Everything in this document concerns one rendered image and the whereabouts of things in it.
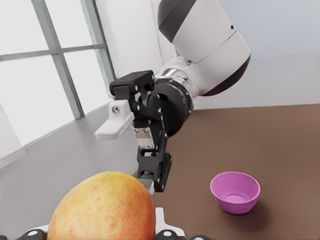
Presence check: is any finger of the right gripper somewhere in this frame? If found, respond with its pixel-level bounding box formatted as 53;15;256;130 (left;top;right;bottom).
133;120;174;196
94;70;163;141

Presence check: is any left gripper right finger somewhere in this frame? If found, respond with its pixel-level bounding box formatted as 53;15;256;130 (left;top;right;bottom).
154;206;187;240

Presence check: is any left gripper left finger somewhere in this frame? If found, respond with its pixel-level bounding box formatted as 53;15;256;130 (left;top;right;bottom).
0;223;49;240

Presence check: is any red yellow apple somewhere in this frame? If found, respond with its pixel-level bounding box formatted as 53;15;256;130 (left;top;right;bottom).
46;171;157;240

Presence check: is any purple plastic bowl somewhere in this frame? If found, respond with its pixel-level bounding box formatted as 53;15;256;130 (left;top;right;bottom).
209;171;262;216

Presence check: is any silver frame post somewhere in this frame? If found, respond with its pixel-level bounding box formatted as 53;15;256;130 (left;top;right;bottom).
79;0;117;81
33;0;86;121

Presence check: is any silver frame crossbar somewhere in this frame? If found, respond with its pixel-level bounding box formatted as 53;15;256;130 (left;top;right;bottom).
0;44;106;62

